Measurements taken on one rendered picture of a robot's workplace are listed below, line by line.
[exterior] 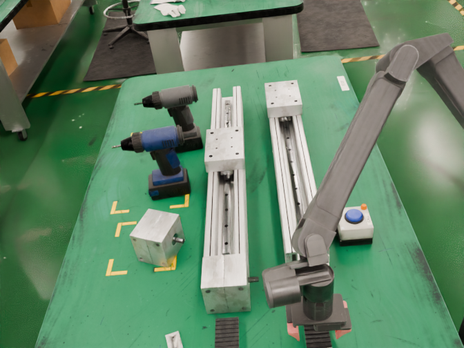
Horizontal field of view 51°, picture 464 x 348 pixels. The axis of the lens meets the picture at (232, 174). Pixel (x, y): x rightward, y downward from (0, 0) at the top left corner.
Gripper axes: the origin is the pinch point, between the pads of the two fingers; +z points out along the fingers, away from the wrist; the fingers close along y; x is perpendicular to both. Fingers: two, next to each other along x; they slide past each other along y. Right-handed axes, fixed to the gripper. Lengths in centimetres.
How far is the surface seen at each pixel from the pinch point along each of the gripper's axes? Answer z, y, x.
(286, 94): -10, -1, -82
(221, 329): -0.1, 19.8, -2.5
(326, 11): 78, -57, -375
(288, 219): -5.5, 3.3, -28.8
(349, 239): 0.8, -11.2, -26.4
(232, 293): -3.8, 17.3, -8.9
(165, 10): 1, 56, -203
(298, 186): -2.8, -0.5, -43.8
